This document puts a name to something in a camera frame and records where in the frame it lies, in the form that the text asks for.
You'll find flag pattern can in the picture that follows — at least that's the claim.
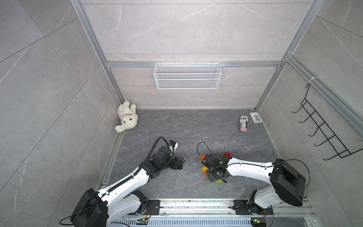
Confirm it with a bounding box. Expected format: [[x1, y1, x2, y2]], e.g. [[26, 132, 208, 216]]
[[239, 116, 249, 132]]

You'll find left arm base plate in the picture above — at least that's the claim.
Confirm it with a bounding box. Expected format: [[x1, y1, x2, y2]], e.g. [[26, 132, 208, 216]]
[[137, 200, 161, 216]]

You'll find small white box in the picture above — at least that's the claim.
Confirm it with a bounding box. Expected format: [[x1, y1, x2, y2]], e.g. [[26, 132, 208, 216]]
[[250, 112, 262, 124]]

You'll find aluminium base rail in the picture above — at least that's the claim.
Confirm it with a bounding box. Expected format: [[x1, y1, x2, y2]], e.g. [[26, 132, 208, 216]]
[[107, 198, 320, 227]]

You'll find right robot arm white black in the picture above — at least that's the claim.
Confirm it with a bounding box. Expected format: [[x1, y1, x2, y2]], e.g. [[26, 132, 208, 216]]
[[200, 154, 310, 215]]

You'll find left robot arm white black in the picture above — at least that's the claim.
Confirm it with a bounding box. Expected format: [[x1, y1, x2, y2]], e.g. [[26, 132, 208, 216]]
[[67, 137, 185, 227]]

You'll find black wire hook rack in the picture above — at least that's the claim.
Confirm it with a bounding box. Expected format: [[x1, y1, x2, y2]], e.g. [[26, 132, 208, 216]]
[[292, 83, 363, 161]]

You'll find yellow lego brick right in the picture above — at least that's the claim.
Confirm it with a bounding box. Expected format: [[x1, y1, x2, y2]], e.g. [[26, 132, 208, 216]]
[[201, 166, 208, 172]]

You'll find white wire mesh basket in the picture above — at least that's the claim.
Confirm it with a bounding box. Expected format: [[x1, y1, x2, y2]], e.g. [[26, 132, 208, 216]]
[[153, 63, 222, 89]]

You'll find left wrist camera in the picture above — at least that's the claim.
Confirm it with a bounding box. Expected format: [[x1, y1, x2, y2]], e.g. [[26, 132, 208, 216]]
[[168, 140, 178, 151]]

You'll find white teddy bear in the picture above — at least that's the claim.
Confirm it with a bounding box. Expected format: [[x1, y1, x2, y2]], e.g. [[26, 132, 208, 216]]
[[114, 100, 138, 133]]

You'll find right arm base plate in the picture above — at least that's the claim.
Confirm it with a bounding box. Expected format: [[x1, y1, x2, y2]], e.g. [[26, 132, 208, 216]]
[[232, 200, 273, 215]]

